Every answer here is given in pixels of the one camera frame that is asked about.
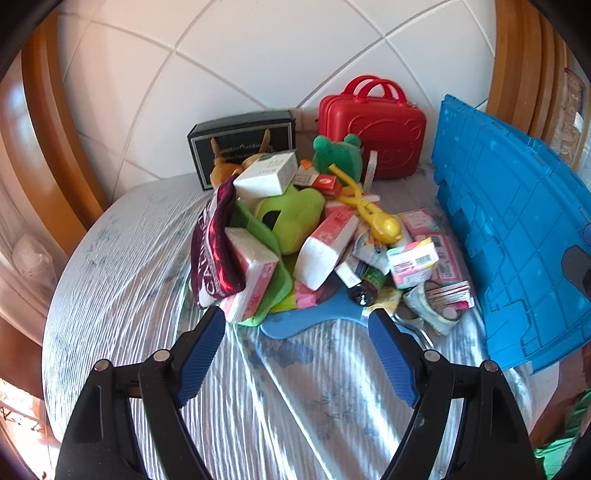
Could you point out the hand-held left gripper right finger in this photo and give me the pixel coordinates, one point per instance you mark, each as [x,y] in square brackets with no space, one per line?
[392,360]

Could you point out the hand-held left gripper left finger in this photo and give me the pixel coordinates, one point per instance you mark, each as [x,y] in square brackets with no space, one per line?
[203,355]

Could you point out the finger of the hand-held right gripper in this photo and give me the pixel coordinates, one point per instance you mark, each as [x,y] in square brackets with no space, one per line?
[577,272]

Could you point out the yellow patterned packet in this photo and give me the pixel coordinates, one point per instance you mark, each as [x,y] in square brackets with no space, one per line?
[390,300]

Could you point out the blue plastic crate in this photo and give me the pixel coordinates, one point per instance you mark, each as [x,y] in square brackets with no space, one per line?
[508,221]

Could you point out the white slim medicine box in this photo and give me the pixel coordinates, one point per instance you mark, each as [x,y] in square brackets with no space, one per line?
[348,272]

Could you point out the striped cloth-covered desktop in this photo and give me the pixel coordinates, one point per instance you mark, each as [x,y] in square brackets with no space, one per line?
[138,277]

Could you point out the patterned paper cup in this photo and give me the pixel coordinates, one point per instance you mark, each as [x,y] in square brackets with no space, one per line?
[425,304]

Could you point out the brown glass bottle green label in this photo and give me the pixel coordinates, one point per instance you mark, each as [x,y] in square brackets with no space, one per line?
[369,286]

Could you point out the pink slim boxes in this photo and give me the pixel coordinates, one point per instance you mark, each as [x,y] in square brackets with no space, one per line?
[455,295]

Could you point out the pink and mint tissue pack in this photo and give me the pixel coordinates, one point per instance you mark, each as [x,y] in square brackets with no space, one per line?
[411,263]

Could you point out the lime green fabric piece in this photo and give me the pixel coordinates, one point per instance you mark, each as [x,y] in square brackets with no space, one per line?
[287,301]

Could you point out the blue curved plastic piece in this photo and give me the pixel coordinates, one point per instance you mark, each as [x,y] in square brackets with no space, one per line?
[300,321]

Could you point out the pink wipes packet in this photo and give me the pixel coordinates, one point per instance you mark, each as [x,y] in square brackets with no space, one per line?
[307,297]

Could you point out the maroon patterned cloth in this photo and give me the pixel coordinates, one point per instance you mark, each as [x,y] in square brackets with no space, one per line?
[214,249]

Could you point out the white blue pouch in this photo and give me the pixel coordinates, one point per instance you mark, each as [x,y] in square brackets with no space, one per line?
[369,249]

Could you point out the pink barcode tissue pack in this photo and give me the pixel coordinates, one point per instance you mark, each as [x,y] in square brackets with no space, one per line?
[450,258]

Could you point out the yellow duck clamp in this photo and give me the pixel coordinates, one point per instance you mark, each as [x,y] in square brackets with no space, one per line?
[388,228]

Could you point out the small pink mint packet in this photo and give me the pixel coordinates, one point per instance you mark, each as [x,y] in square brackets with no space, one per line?
[418,221]

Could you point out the patterned fabric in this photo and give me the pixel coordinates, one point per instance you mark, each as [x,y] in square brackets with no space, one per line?
[575,120]

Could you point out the brown plush toy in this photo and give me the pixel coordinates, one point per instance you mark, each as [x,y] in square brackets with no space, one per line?
[224,170]

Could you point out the white carton box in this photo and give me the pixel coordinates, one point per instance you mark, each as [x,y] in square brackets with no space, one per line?
[263,177]

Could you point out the small red box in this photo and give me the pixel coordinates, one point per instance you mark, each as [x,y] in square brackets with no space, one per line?
[325,183]

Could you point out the narrow white box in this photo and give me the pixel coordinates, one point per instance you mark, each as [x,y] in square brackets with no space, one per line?
[372,170]

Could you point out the white plastic bag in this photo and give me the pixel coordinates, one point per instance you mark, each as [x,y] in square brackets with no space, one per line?
[32,258]

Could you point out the white orange small box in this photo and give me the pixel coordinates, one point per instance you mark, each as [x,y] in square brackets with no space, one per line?
[307,171]

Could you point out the dark green frog plush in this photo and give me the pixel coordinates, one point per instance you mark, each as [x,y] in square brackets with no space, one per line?
[337,157]

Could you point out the black gift box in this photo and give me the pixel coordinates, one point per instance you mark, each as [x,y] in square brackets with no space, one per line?
[240,134]

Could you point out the small red suitcase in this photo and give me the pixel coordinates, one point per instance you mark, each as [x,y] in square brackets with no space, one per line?
[383,134]

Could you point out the wooden frame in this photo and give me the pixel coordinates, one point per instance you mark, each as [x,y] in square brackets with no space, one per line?
[51,138]
[512,55]

